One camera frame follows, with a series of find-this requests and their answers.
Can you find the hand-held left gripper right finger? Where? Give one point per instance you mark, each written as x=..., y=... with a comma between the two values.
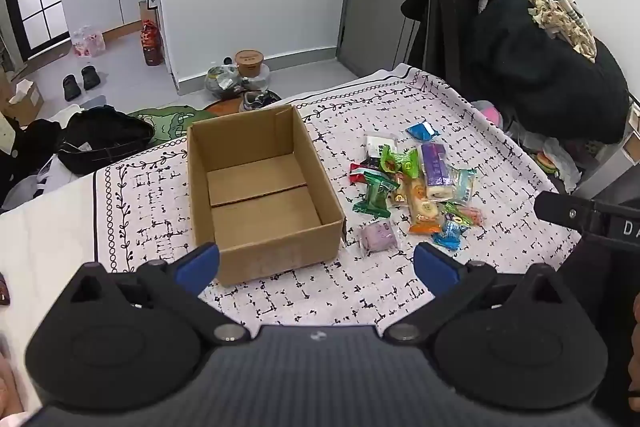
x=435, y=267

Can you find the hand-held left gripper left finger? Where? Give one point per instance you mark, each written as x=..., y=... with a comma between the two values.
x=197, y=264

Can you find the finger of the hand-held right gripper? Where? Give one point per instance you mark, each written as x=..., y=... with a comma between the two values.
x=560, y=209

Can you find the small blue snack packet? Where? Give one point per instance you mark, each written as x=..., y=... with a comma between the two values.
x=449, y=233

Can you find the small green snack packet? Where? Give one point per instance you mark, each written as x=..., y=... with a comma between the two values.
x=455, y=210

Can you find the yellow snack packet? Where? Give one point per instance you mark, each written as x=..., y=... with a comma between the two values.
x=422, y=207

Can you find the brown cardboard box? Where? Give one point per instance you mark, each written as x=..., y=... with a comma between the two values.
x=260, y=252

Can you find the lilac snack packet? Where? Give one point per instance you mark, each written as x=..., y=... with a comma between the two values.
x=378, y=237

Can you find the pink orange snack packet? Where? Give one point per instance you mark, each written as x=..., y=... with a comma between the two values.
x=475, y=217

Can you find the small beige snack packet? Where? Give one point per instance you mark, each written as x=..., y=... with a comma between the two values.
x=399, y=194

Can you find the pale blue white snack packet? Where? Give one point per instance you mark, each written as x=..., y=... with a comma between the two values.
x=465, y=184

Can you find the dark green snack packet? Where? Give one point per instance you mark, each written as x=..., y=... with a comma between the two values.
x=375, y=197

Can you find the purple snack packet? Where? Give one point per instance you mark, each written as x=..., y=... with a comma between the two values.
x=434, y=167

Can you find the light green snack packet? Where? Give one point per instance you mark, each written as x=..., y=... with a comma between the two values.
x=400, y=162

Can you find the red green striped snack packet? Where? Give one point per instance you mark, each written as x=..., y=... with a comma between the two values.
x=359, y=173

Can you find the white plastic bag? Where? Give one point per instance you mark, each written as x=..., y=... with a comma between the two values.
x=567, y=167

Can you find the burger toy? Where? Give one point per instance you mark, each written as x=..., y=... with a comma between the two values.
x=546, y=162

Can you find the white black patterned blanket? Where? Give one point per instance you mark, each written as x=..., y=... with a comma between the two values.
x=380, y=292

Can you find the grey side table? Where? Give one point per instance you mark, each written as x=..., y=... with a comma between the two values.
x=610, y=167

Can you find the pink grey plush toy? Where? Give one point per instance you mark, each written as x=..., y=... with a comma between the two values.
x=490, y=113

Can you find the large black coat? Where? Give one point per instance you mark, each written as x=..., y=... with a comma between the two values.
x=540, y=72

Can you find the green frog rug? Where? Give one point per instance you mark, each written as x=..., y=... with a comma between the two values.
x=170, y=119

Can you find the black bag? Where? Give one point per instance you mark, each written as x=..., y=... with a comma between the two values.
x=105, y=137

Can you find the dark sneakers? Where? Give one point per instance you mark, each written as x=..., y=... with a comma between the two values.
x=257, y=101

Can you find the clear plastic bag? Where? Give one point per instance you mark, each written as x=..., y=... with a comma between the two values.
x=220, y=81

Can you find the beige shaggy cloth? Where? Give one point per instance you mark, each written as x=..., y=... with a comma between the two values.
x=560, y=12

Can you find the black white clothes pile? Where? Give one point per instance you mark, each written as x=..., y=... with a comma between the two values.
x=25, y=157

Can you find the brown tub with lid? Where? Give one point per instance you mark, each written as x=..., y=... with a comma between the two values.
x=249, y=63

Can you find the black chair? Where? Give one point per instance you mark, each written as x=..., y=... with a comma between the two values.
x=445, y=32

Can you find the red oil bottle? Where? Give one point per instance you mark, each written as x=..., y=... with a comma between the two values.
x=151, y=44

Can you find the carton with white tissue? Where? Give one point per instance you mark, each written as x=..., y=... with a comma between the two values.
x=22, y=102

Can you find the pink plastic bag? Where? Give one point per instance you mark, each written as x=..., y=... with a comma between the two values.
x=89, y=42

